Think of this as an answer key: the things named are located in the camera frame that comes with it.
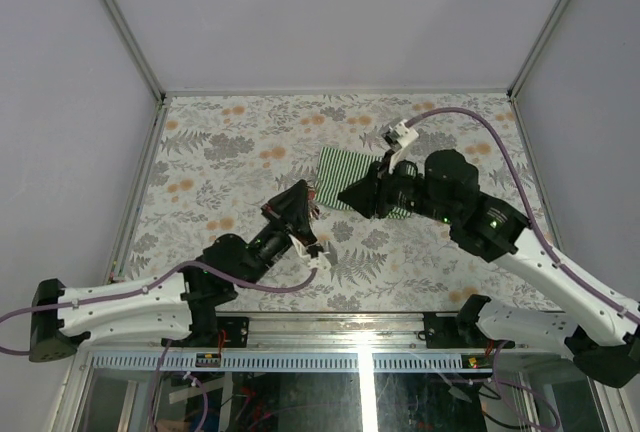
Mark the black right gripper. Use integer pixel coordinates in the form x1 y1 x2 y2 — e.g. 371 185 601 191
337 148 456 225

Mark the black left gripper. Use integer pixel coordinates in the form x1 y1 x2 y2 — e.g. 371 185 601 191
243 183 320 293

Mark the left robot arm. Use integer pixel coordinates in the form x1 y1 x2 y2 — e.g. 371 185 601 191
27 180 327 363

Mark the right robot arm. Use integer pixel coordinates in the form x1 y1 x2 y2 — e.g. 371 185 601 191
338 150 639 388

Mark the silver keys bunch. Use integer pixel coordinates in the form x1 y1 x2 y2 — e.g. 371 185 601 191
307 184 321 220

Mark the green white striped cloth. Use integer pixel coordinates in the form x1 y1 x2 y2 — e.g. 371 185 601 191
314 145 416 221

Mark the floral tablecloth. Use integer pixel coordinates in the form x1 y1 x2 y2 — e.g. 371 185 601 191
117 93 552 312

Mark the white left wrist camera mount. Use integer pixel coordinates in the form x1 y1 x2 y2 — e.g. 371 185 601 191
290 235 338 272

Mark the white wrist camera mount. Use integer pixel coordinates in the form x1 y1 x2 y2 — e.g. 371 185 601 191
383 120 419 174
290 235 338 272

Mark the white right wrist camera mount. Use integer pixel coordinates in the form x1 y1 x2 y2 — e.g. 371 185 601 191
383 120 419 174

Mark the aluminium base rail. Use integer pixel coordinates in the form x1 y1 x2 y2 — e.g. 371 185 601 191
94 310 526 372

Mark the right aluminium frame post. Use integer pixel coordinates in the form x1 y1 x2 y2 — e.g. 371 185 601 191
507 0 573 101

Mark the aluminium frame post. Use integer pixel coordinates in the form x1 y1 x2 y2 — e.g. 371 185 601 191
99 0 166 102
507 0 573 101

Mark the left aluminium frame post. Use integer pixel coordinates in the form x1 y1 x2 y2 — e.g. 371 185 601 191
99 0 166 102

